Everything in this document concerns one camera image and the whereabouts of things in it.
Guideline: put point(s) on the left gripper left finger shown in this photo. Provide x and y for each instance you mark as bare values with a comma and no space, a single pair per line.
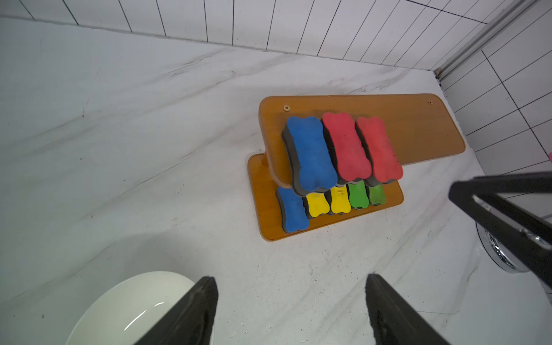
190,320

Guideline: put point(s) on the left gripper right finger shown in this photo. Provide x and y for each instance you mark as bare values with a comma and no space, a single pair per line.
392,319

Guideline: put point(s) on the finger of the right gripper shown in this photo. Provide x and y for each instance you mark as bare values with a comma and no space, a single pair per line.
480,198

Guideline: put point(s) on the orange wooden two-tier shelf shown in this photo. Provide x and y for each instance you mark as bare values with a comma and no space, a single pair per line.
419,127

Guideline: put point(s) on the red eraser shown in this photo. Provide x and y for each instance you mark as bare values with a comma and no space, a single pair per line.
386,167
347,153

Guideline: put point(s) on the white bowl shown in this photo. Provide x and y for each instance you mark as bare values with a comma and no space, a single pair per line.
125,313

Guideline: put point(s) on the bottom green eraser right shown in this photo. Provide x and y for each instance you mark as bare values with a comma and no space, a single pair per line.
376,195

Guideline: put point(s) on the green eraser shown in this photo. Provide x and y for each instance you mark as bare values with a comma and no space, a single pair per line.
358,196
376,195

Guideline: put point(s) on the bottom green eraser left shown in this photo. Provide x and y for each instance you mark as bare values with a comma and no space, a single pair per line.
358,196

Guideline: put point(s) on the bottom yellow eraser right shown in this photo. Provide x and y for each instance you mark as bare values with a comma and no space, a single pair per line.
338,199

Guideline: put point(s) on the yellow eraser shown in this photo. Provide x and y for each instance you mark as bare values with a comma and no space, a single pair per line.
315,205
338,199

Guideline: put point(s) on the bottom yellow eraser left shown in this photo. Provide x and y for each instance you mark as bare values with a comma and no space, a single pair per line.
315,205

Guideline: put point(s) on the bottom blue eraser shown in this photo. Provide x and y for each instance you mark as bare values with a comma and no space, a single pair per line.
293,212

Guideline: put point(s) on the blue eraser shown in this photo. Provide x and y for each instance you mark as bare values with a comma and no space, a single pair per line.
293,212
312,168

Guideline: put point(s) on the top blue eraser left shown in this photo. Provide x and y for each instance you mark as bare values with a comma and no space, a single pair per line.
312,168

